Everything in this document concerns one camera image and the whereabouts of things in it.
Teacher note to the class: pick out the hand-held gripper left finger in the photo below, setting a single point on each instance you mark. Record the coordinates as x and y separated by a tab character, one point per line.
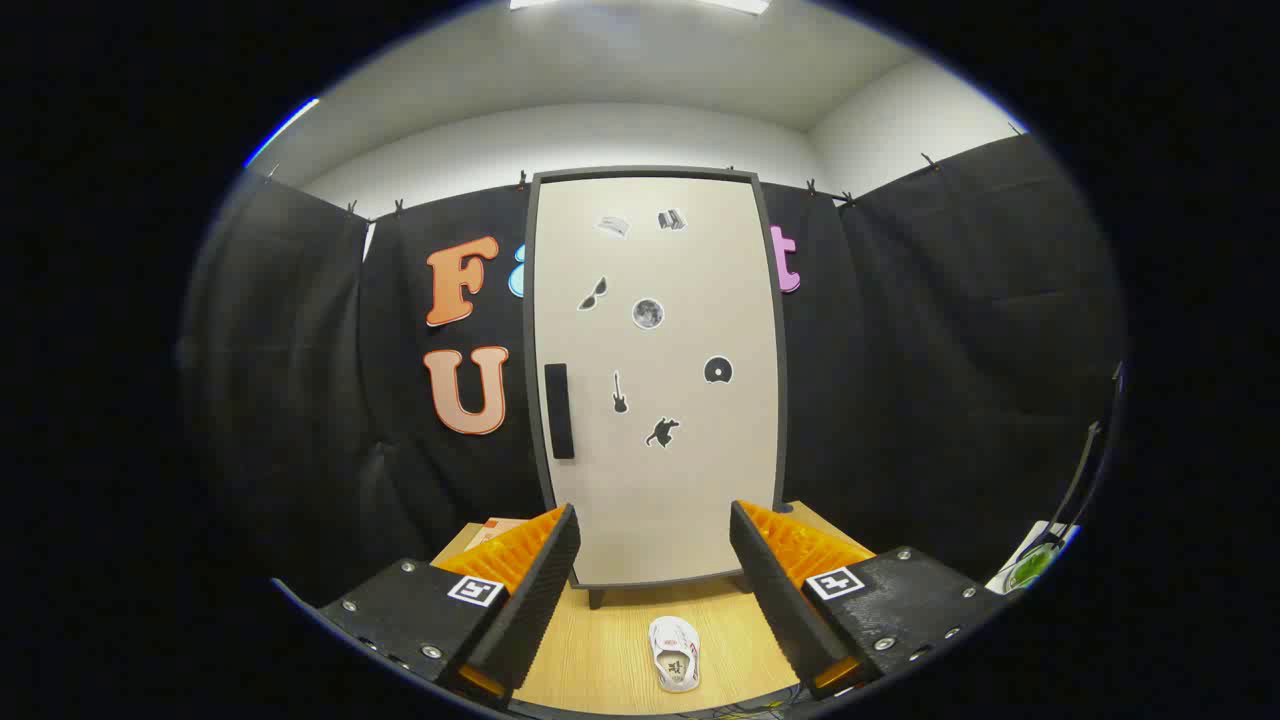
530	590

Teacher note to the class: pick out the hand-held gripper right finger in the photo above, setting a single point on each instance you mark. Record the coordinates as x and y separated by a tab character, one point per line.
775	590

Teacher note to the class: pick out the grey shoe cabinet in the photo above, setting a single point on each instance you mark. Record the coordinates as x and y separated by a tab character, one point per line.
596	597

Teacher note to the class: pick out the white canvas shoe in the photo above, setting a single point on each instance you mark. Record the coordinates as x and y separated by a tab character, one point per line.
675	655

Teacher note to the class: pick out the beige cover book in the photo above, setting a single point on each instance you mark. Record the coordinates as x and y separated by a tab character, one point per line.
495	530

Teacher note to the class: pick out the white board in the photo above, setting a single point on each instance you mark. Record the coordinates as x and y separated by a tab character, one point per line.
1005	578

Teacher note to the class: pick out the green round object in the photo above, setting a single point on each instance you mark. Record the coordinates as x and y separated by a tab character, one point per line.
1030	568

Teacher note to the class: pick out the black backdrop cloth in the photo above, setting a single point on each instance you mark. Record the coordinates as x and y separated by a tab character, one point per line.
900	350

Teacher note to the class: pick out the black stand bar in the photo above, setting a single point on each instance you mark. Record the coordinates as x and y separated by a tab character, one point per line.
1080	475

